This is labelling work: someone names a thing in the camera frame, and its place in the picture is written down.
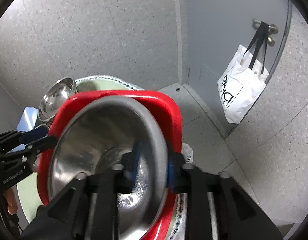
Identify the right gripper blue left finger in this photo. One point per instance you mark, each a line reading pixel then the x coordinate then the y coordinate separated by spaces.
pixel 86 208

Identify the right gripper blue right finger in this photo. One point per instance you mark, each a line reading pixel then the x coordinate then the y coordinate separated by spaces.
pixel 238 216

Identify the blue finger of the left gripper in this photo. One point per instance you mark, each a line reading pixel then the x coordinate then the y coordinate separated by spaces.
pixel 16 150
pixel 31 132

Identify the light blue plastic plate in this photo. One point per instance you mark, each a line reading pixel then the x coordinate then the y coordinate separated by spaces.
pixel 28 120

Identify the large steel bowl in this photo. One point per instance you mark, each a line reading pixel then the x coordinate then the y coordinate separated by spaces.
pixel 96 138

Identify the person left hand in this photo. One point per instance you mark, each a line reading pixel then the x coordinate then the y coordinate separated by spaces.
pixel 11 201

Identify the round table with green cloth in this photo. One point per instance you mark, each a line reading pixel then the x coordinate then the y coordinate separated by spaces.
pixel 33 190

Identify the red plastic basin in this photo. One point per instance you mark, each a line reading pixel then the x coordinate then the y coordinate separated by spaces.
pixel 95 129

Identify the white tote bag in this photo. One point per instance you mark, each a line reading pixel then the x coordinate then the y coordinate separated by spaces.
pixel 244 79

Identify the grey door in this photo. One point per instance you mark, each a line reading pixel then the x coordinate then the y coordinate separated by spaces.
pixel 215 30

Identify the metal door handle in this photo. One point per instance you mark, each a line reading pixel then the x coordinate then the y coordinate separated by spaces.
pixel 272 30

